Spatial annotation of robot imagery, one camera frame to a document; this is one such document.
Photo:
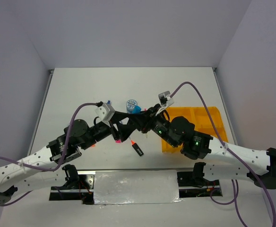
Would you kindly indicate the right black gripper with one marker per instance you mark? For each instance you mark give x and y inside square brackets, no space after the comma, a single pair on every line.
[150,117]

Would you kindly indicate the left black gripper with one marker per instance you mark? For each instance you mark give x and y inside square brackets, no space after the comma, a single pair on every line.
[124,130]

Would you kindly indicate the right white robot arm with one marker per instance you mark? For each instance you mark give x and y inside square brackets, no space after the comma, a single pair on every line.
[215,159]

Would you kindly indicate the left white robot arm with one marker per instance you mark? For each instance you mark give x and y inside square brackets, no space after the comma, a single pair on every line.
[50,166]

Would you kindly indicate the blue lidded round jar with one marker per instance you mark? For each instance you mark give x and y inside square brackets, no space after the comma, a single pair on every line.
[130,105]

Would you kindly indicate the orange highlighter marker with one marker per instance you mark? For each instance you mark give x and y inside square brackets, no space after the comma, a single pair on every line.
[137,148]

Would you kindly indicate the yellow divided storage tray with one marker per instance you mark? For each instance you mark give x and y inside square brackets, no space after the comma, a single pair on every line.
[199,117]

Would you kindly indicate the silver foil covered plate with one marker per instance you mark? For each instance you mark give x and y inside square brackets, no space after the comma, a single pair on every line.
[136,187]

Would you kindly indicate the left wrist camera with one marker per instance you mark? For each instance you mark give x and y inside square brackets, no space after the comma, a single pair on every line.
[105,112]

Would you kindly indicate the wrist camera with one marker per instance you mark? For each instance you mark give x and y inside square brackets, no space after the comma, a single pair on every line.
[105,112]
[165,100]

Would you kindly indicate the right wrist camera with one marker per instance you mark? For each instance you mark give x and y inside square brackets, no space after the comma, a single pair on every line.
[165,100]

